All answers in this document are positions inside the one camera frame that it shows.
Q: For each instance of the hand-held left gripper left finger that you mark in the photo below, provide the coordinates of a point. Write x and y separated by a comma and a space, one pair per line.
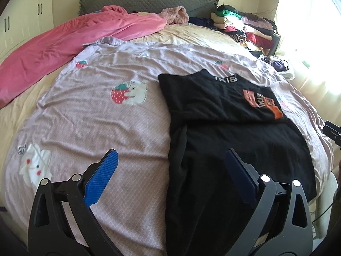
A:
100, 176

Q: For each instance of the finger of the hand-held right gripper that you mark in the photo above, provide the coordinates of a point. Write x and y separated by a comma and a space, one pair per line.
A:
333, 132

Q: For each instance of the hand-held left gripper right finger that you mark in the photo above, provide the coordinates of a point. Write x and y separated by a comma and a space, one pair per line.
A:
241, 176

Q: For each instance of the black sweater with orange cuffs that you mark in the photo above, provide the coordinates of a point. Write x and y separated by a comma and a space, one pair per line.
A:
226, 165

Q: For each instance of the pile of folded clothes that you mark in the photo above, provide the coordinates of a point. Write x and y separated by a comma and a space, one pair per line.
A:
239, 24

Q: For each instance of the lilac strawberry print blanket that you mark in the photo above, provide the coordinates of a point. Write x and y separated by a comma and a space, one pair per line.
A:
106, 128

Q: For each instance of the white and purple garment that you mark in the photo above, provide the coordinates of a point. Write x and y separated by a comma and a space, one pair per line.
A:
279, 65

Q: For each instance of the white curtain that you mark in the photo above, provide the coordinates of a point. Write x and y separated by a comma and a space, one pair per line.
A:
306, 18

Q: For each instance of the pink blanket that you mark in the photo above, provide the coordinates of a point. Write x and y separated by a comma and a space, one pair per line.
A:
53, 48

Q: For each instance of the dark blue garment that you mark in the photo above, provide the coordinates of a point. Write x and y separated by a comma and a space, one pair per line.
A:
202, 21

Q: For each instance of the pink fuzzy garment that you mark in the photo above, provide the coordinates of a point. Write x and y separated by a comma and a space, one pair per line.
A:
175, 14

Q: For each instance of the cream wardrobe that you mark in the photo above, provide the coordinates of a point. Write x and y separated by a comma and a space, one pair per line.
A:
21, 18

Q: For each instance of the grey quilted headboard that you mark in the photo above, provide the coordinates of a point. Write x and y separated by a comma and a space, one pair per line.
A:
120, 0

